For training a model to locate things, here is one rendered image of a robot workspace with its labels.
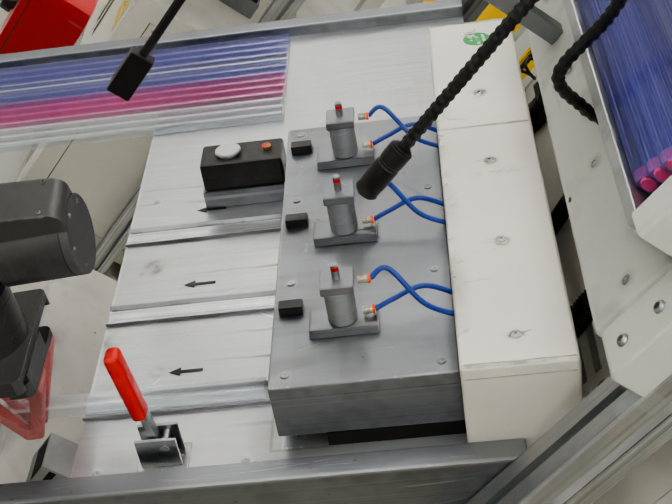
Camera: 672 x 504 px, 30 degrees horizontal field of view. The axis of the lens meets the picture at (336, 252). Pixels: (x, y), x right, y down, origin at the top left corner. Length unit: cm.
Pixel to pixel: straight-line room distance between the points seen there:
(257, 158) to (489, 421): 39
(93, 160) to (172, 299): 144
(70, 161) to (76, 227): 164
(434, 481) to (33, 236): 32
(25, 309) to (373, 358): 27
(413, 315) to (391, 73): 47
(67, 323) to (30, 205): 74
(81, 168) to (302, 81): 122
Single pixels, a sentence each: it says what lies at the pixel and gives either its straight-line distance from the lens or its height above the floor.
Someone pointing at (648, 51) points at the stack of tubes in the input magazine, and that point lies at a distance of 87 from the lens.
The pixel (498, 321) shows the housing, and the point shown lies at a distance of 87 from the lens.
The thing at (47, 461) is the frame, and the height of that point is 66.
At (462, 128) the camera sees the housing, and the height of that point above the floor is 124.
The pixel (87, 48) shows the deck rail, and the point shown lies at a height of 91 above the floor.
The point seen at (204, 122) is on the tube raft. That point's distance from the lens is 129.
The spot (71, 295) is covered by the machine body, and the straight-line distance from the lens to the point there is 162.
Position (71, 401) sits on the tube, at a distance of 99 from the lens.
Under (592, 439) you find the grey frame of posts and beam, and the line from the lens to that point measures 81.
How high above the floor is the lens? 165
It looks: 30 degrees down
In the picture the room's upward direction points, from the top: 41 degrees clockwise
